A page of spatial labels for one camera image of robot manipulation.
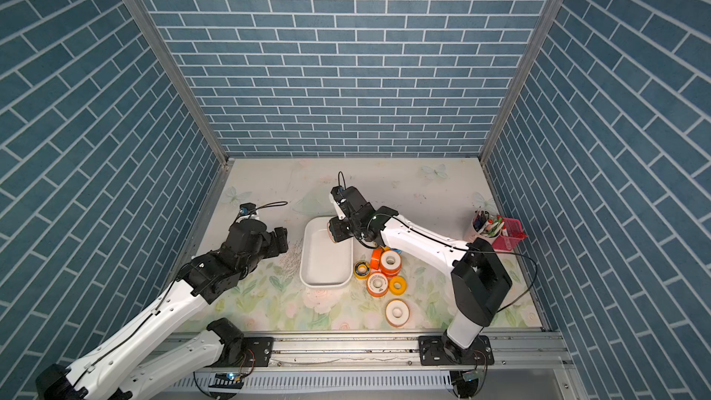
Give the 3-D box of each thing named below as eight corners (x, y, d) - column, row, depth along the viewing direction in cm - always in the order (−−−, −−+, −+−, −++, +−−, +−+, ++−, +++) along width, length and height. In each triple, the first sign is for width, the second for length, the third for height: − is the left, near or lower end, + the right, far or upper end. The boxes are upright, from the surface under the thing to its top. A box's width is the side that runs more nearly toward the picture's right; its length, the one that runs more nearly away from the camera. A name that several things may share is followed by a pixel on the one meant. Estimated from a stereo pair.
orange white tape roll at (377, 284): (366, 297, 85) (367, 295, 83) (367, 275, 89) (367, 272, 88) (388, 297, 85) (388, 295, 83) (387, 275, 89) (387, 272, 88)
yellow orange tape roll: (389, 294, 86) (390, 292, 84) (388, 278, 89) (389, 276, 88) (406, 294, 86) (406, 292, 84) (404, 278, 89) (405, 276, 88)
